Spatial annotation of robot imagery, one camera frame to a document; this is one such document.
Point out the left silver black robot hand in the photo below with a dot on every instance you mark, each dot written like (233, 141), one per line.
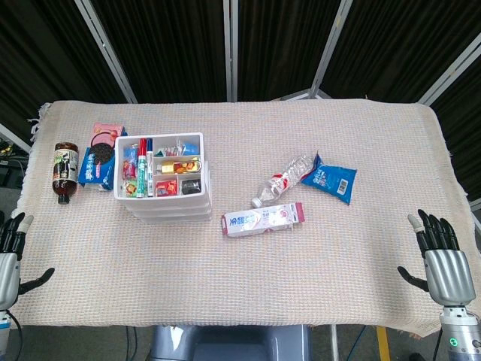
(9, 274)

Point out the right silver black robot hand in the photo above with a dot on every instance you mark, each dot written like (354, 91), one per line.
(449, 274)

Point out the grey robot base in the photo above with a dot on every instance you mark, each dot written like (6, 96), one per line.
(233, 344)

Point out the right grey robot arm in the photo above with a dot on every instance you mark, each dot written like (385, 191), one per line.
(460, 334)

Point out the white desktop drawer organizer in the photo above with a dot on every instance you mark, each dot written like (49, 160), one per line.
(165, 210)

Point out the brown sauce bottle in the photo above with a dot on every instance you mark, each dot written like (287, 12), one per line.
(65, 169)

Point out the blue Oreo cookie pack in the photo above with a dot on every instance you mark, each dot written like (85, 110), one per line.
(97, 169)

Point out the yellow green candy packet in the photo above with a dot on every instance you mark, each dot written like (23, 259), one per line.
(131, 188)

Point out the blue snack pouch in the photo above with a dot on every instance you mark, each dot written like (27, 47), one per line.
(332, 178)

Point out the red blue candy packet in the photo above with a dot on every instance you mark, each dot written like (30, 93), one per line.
(130, 163)

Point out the red-capped green marker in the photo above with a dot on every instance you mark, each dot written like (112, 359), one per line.
(142, 165)

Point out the pink snack box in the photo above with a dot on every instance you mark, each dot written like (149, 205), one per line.
(107, 131)

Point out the blue-capped white marker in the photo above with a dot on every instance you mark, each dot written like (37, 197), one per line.
(150, 169)

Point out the clear plastic water bottle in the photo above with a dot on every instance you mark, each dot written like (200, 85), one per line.
(282, 180)

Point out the white pink toothpaste box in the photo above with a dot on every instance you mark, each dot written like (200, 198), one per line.
(263, 220)

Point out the red white candy wrapper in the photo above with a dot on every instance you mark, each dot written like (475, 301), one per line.
(169, 150)

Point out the black binder clip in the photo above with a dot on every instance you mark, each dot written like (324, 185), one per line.
(191, 187)

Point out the beige woven tablecloth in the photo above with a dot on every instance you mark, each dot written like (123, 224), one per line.
(240, 270)

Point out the small blue packet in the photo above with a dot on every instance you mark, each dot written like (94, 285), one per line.
(191, 147)

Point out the aluminium partition post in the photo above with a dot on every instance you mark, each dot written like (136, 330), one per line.
(230, 49)
(107, 52)
(451, 69)
(328, 49)
(15, 137)

